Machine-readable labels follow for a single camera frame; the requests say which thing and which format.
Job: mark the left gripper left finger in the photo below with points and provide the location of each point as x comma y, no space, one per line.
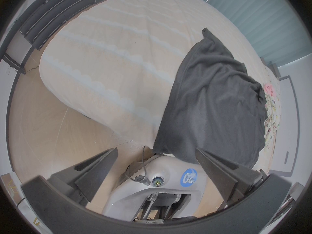
95,174

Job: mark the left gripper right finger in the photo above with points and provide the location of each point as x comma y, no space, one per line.
226,177

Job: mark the black T-shirt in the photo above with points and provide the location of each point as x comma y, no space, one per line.
214,101

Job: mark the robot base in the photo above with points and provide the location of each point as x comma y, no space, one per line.
170,177

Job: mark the pile of clothes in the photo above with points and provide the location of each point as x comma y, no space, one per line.
273,106

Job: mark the bed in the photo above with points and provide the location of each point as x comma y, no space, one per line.
109,57

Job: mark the white printed pillow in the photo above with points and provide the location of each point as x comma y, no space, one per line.
273,75

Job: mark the grey bedside table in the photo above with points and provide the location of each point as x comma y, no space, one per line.
273,67

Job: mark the black chest of drawers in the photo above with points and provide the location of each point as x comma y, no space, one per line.
56,16

